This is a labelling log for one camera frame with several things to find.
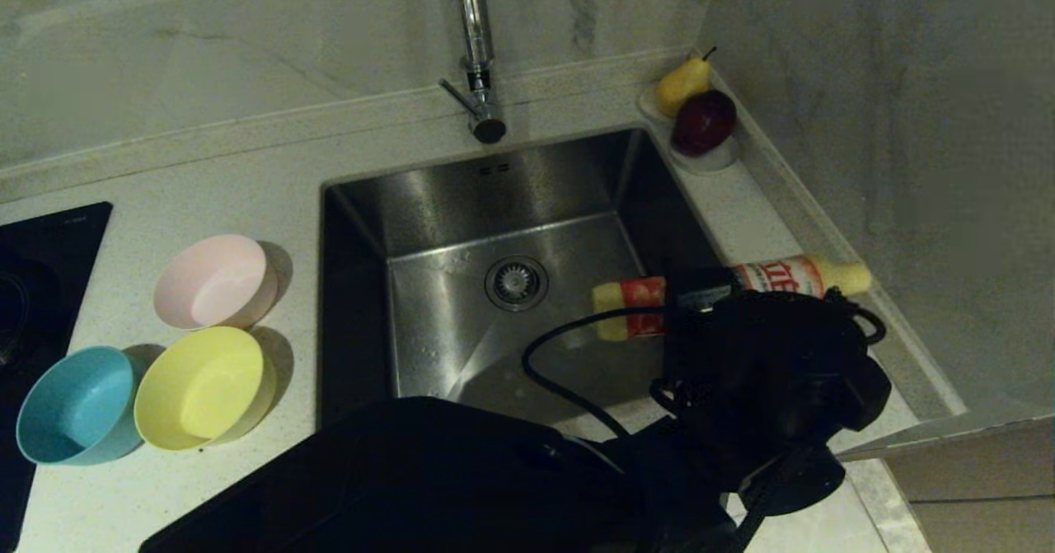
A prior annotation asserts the stainless steel sink basin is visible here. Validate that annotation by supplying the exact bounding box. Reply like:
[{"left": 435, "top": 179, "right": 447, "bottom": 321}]
[{"left": 317, "top": 129, "right": 747, "bottom": 434}]

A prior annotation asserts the orange white dish soap bottle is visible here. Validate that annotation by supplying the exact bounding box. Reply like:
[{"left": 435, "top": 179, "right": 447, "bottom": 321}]
[{"left": 591, "top": 254, "right": 873, "bottom": 342}]

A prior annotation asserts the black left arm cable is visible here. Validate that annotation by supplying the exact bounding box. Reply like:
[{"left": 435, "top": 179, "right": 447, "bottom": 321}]
[{"left": 523, "top": 306, "right": 673, "bottom": 440}]

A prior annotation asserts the chrome faucet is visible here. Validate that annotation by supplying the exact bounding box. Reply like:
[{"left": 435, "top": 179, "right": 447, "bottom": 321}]
[{"left": 438, "top": 0, "right": 508, "bottom": 143}]

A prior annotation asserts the pink plastic bowl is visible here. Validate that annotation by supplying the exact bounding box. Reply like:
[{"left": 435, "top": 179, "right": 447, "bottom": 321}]
[{"left": 152, "top": 234, "right": 279, "bottom": 331}]

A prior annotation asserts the black induction cooktop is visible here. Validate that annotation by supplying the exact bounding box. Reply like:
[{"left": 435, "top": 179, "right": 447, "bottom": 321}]
[{"left": 0, "top": 201, "right": 113, "bottom": 553}]

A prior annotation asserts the small white fruit dish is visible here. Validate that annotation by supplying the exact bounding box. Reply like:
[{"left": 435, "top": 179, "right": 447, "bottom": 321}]
[{"left": 635, "top": 83, "right": 741, "bottom": 175}]

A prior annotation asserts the beige wooden cabinet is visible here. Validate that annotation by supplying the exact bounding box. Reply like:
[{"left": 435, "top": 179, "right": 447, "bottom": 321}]
[{"left": 882, "top": 421, "right": 1055, "bottom": 553}]

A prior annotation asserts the round metal drain strainer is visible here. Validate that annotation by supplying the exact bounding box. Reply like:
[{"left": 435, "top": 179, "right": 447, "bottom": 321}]
[{"left": 484, "top": 255, "right": 550, "bottom": 313}]

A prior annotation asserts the blue plastic bowl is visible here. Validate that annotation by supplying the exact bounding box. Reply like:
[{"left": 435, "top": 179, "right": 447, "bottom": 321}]
[{"left": 16, "top": 345, "right": 143, "bottom": 466}]

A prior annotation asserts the yellow pear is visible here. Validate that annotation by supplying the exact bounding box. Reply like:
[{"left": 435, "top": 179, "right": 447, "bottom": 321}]
[{"left": 655, "top": 47, "right": 716, "bottom": 119}]

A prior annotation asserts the dark red apple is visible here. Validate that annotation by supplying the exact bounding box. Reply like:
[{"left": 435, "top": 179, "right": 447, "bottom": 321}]
[{"left": 671, "top": 90, "right": 738, "bottom": 157}]

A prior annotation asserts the yellow plastic bowl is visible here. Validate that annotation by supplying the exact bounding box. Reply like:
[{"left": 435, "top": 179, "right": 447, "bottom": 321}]
[{"left": 134, "top": 326, "right": 278, "bottom": 452}]

